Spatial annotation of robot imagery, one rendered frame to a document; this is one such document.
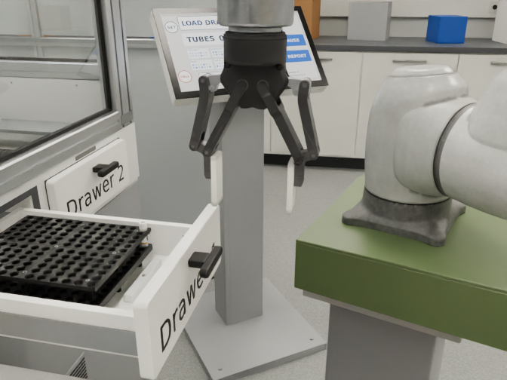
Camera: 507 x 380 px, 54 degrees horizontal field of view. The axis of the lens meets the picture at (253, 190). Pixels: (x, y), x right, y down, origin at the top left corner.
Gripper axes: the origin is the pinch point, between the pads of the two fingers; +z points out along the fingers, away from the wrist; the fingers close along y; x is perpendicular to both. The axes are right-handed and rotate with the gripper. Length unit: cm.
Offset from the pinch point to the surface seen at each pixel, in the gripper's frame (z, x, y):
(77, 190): 12.2, -21.6, 40.2
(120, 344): 15.6, 15.2, 13.0
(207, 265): 9.5, 4.8, 5.1
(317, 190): 98, -251, 11
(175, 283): 10.4, 8.4, 8.3
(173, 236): 13.2, -9.0, 15.4
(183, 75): -2, -79, 38
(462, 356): 99, -101, -57
